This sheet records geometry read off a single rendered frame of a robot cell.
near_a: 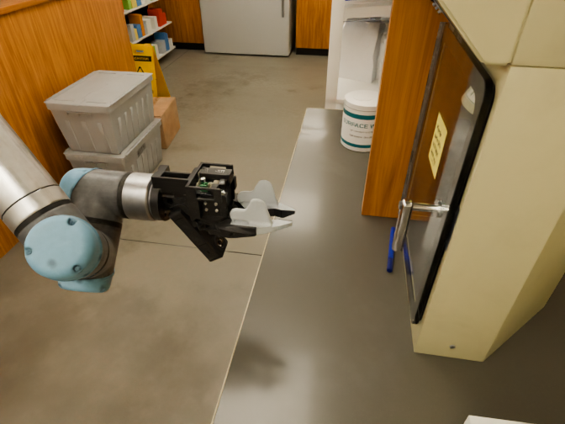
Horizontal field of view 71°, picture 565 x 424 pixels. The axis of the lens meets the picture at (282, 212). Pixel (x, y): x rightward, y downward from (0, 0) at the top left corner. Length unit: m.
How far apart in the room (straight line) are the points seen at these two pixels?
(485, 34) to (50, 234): 0.50
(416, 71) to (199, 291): 1.57
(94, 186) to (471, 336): 0.63
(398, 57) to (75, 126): 2.19
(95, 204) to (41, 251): 0.17
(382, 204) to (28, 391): 1.59
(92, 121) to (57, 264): 2.14
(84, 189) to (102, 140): 2.01
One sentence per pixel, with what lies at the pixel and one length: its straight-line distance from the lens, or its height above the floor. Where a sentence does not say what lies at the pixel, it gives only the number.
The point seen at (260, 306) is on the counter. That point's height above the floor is 0.94.
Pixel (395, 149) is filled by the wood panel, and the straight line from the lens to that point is 0.90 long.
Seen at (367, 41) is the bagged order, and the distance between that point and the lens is 1.85.
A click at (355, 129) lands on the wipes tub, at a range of 1.23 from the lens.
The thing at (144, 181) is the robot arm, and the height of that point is 1.20.
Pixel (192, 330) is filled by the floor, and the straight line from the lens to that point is 1.94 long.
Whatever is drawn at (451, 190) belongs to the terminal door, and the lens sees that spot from 0.54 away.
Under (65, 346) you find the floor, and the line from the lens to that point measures 2.09.
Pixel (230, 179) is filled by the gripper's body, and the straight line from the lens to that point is 0.61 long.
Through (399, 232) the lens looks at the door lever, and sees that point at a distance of 0.60.
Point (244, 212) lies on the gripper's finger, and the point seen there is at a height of 1.18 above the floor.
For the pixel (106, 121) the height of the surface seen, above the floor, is 0.56.
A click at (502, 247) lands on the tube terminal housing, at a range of 0.58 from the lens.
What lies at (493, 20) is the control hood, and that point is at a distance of 0.45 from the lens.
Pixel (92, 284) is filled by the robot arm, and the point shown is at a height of 1.09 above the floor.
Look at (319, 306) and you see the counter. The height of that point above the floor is 0.94.
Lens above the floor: 1.53
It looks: 37 degrees down
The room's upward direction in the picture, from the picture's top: straight up
